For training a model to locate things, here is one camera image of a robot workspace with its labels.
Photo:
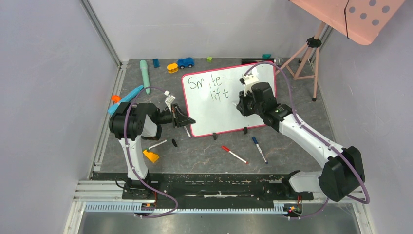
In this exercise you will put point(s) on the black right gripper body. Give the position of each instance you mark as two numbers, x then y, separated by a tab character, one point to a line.
242	103

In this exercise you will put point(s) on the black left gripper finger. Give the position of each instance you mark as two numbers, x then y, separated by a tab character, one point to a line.
184	121
178	113

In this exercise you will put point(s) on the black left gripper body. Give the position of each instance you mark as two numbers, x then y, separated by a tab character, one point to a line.
168	117

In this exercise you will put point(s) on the pink framed whiteboard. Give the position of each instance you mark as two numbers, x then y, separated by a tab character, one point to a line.
209	97

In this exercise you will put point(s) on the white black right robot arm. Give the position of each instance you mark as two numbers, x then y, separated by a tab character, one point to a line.
342	168

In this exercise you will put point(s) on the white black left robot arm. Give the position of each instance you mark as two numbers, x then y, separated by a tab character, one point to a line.
130	124

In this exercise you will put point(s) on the purple capped white marker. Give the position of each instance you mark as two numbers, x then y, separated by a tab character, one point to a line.
187	132

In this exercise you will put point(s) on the green capped white marker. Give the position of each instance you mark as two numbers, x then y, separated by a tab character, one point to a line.
155	145

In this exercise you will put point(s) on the blue capped white marker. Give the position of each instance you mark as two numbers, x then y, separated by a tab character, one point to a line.
259	149

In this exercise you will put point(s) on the black cylinder object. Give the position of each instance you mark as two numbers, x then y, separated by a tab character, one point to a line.
255	60

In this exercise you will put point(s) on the blue toy stick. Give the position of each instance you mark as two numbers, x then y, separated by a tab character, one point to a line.
126	98

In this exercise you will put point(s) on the yellow plastic wedge piece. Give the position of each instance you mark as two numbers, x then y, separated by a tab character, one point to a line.
153	157

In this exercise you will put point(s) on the clear round ball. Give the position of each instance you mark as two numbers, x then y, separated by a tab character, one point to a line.
278	61

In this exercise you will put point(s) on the red capped white marker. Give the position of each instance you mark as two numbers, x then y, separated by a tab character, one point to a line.
235	155

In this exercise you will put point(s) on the yellow toy piece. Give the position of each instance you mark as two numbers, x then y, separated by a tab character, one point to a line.
172	68

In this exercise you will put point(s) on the small orange toy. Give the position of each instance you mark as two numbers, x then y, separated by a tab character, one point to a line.
115	99

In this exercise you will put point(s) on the blue toy car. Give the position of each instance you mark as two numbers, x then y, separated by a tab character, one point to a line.
185	63

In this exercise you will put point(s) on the small dark blue block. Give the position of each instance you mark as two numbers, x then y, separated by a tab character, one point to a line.
156	63

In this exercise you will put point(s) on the mint green toy stick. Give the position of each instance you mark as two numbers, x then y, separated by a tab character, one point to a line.
145	74

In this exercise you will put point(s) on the pink perforated panel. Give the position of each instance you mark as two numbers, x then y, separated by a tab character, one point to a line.
359	20

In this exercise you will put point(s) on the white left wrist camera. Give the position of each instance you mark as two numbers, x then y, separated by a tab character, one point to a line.
169	99

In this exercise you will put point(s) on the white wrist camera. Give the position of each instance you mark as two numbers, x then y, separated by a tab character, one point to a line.
169	99
248	81

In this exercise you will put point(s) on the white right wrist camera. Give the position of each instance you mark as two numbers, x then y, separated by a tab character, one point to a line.
248	81

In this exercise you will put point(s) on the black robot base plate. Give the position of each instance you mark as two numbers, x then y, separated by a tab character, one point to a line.
213	191

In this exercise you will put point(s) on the white toothed cable rail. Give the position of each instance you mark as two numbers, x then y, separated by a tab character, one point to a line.
138	208

